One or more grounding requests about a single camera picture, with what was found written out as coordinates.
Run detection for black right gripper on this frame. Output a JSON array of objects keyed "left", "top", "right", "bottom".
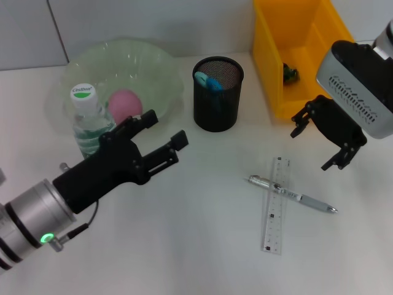
[{"left": 290, "top": 94, "right": 368, "bottom": 172}]

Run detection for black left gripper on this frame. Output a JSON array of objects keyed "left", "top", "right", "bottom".
[{"left": 52, "top": 109, "right": 190, "bottom": 216}]

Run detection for pink peach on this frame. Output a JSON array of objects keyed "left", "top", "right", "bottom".
[{"left": 109, "top": 88, "right": 144, "bottom": 124}]

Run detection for blue teal scissors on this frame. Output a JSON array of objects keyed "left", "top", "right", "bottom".
[{"left": 195, "top": 71, "right": 225, "bottom": 113}]

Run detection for green plastic wrapper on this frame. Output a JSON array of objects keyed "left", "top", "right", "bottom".
[{"left": 282, "top": 63, "right": 300, "bottom": 85}]

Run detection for clear green-label water bottle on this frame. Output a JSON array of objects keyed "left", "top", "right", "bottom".
[{"left": 69, "top": 82, "right": 117, "bottom": 159}]

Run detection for transparent plastic ruler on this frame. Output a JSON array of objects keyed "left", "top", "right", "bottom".
[{"left": 260, "top": 157, "right": 292, "bottom": 255}]

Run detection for black mesh pen holder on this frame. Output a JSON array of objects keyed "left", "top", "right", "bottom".
[{"left": 192, "top": 55, "right": 245, "bottom": 133}]

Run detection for clear grey ballpoint pen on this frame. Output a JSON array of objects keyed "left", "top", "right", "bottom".
[{"left": 244, "top": 175, "right": 338, "bottom": 214}]

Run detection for translucent green fruit plate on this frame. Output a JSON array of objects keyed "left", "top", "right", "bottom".
[{"left": 45, "top": 38, "right": 185, "bottom": 133}]

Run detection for yellow plastic bin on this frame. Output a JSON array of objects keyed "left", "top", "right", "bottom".
[{"left": 252, "top": 0, "right": 354, "bottom": 120}]

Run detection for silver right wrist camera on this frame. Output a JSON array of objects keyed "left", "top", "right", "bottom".
[{"left": 316, "top": 39, "right": 393, "bottom": 141}]

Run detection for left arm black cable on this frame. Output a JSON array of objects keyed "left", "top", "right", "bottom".
[{"left": 60, "top": 199, "right": 101, "bottom": 242}]

